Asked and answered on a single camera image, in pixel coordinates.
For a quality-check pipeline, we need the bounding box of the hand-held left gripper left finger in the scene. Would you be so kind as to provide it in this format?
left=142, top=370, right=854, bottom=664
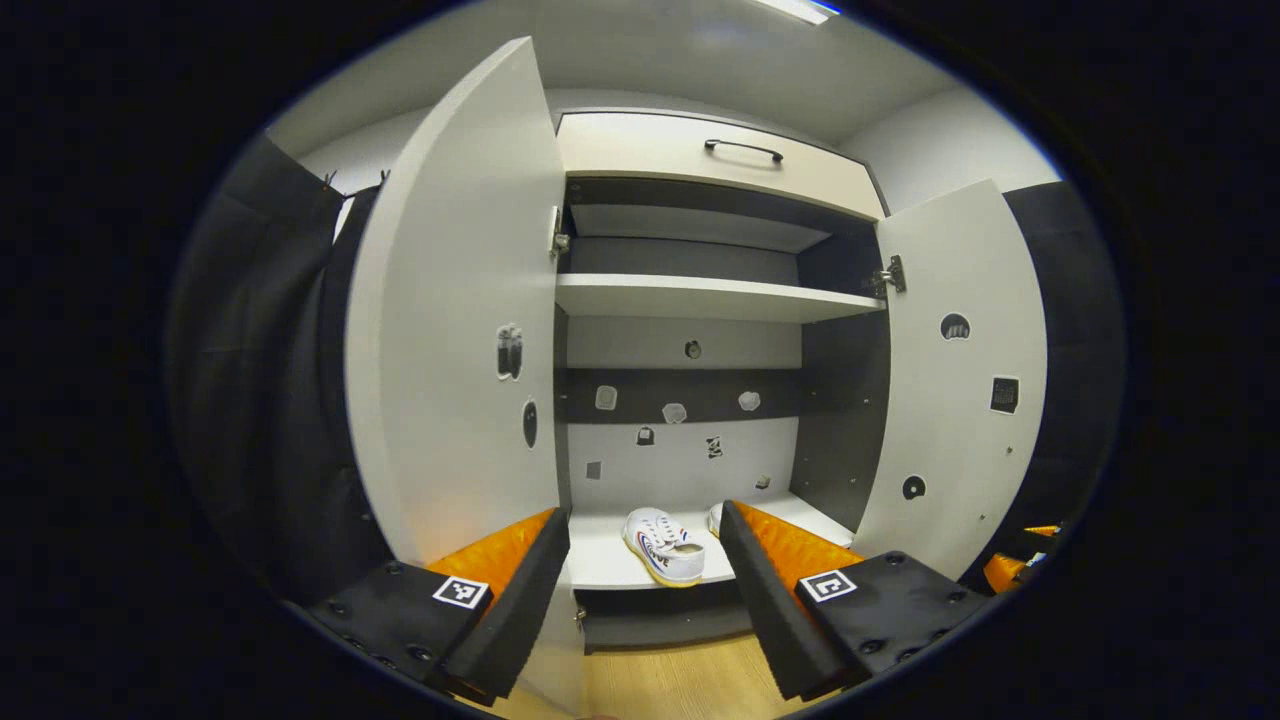
left=308, top=507, right=572, bottom=706

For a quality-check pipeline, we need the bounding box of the ceiling light panel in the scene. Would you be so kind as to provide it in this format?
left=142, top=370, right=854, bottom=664
left=752, top=0, right=843, bottom=25

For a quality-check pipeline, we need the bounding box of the black backdrop cloth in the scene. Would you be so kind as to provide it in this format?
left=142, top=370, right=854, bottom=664
left=165, top=135, right=1129, bottom=601

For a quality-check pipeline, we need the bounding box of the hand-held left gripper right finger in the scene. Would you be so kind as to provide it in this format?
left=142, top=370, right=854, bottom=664
left=718, top=500, right=991, bottom=701

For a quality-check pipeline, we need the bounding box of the black drawer handle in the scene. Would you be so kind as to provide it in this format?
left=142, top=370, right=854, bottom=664
left=703, top=139, right=785, bottom=164

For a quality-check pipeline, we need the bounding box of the white grey shoe cabinet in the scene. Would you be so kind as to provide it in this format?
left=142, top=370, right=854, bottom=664
left=553, top=108, right=893, bottom=656

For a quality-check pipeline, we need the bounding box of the white shoe cabinet door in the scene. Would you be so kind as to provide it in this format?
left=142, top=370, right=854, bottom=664
left=850, top=178, right=1049, bottom=583
left=343, top=36, right=586, bottom=717

